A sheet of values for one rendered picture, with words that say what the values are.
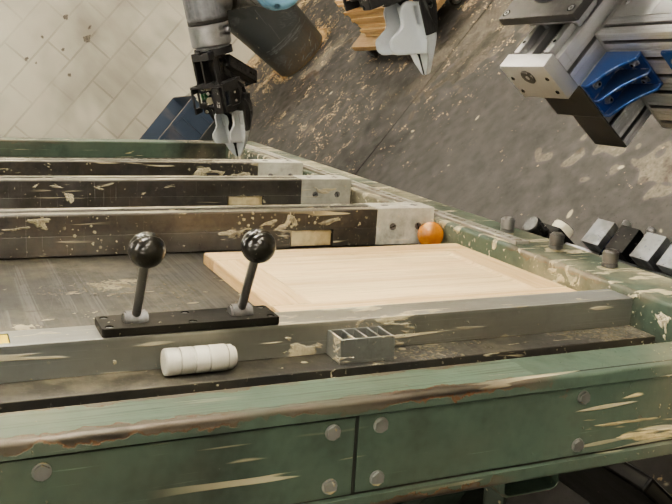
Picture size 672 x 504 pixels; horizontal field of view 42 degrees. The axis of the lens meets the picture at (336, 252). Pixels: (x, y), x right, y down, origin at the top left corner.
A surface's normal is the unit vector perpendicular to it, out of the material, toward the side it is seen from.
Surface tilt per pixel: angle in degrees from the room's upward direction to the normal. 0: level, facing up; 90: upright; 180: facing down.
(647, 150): 0
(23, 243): 90
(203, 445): 90
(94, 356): 90
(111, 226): 90
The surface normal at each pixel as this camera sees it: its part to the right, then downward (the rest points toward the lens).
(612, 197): -0.66, -0.60
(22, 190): 0.41, 0.22
